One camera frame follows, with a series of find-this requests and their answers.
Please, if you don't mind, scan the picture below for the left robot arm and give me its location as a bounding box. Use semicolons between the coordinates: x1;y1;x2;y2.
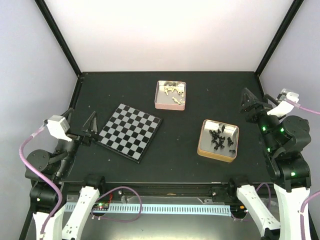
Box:
19;108;108;240

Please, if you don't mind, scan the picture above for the small green circuit board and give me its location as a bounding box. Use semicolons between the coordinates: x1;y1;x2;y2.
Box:
92;202;110;211

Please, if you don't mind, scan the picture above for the yellow tin tray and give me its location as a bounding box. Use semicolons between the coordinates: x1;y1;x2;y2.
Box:
197;119;240;163

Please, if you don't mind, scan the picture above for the left black frame post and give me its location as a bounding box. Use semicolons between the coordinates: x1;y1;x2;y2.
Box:
34;0;82;77

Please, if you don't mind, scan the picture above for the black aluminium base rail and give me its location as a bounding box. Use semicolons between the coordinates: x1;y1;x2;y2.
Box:
66;182;269;200

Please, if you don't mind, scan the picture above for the right black frame post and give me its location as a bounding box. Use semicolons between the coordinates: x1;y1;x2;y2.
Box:
255;0;304;77

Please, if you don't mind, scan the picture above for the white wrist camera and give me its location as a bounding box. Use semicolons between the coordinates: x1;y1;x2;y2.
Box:
267;88;299;118
44;115;72;142

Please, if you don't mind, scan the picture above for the black and grey chessboard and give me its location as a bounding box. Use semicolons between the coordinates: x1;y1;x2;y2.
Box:
97;103;163;164

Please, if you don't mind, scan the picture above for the black frame post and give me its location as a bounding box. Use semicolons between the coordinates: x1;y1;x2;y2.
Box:
34;0;82;77
255;0;304;77

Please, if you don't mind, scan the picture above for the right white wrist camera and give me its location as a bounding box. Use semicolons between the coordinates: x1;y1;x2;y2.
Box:
267;88;299;118

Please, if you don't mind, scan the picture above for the pink tin tray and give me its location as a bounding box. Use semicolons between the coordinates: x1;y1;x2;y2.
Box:
154;80;187;111

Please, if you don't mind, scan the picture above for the pile of white chess pieces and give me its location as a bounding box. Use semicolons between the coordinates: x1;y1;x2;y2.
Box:
163;85;186;106

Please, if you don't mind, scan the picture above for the light blue slotted cable duct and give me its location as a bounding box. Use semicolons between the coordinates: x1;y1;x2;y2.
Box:
63;202;232;217

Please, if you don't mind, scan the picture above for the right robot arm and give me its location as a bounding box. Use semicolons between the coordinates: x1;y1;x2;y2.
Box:
227;88;312;240

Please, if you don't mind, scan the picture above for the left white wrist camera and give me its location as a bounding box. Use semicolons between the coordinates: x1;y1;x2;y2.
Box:
44;115;72;142

